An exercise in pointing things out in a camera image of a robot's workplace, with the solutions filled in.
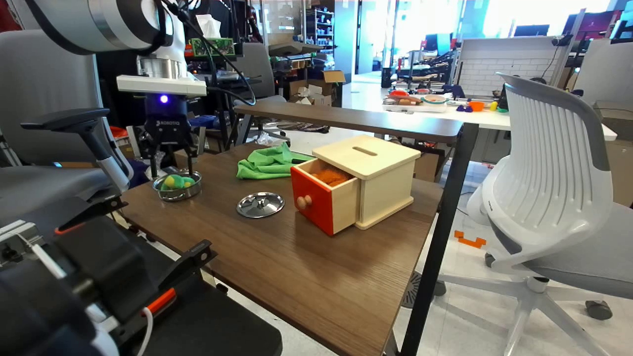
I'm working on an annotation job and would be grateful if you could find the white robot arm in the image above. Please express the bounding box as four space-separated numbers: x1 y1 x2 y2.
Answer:
9 0 207 107

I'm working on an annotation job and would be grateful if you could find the white back table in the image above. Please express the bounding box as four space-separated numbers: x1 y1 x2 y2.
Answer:
341 85 618 145

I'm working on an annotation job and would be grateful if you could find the red wooden drawer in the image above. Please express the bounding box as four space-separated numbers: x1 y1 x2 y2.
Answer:
290 159 357 236

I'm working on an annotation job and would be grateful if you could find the silver pot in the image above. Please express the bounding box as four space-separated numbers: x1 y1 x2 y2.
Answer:
152 172 199 202

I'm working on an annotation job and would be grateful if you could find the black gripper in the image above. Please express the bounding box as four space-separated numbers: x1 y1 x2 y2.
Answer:
144 93 195 178

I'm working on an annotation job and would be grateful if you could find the green plush toy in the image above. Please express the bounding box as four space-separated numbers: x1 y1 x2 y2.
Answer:
159 174 195 192

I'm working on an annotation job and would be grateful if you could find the orange plastic clip on floor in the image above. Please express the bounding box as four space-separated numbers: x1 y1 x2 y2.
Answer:
452 230 486 250

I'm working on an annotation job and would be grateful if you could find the wooden box with slot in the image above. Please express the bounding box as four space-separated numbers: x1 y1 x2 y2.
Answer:
312 137 419 230

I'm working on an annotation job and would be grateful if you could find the grey office chair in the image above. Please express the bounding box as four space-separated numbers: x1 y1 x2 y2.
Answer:
0 30 132 224

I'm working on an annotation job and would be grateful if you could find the silver pot lid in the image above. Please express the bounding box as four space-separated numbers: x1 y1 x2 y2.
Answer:
237 192 284 220

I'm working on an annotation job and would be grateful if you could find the white mesh office chair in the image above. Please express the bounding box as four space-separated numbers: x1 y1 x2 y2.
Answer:
436 75 633 356

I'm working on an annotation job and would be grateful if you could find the green cloth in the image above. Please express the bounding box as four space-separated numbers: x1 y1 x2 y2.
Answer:
235 145 310 180

